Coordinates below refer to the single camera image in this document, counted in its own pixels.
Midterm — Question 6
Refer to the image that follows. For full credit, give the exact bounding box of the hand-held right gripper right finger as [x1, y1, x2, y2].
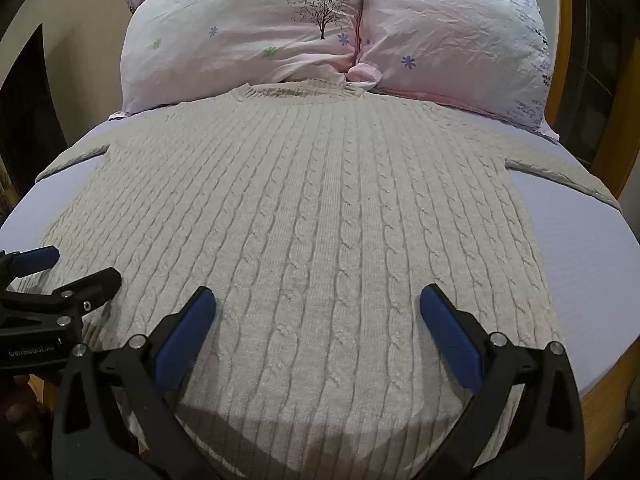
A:
[419, 283, 586, 480]

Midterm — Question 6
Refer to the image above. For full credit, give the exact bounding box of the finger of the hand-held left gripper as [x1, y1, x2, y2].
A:
[0, 267, 123, 331]
[0, 246, 61, 292]

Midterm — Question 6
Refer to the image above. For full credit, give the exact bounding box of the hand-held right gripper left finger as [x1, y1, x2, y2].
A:
[52, 286, 224, 480]

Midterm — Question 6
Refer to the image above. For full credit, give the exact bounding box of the cream cable-knit sweater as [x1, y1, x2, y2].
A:
[35, 80, 623, 480]

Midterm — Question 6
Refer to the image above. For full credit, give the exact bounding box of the bed with lilac sheet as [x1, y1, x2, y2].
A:
[0, 108, 640, 401]

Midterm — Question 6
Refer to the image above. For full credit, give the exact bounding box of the pink floral tree-print pillow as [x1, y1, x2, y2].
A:
[108, 0, 382, 121]

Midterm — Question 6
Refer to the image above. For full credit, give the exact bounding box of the wooden bed frame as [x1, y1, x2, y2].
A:
[545, 0, 640, 480]

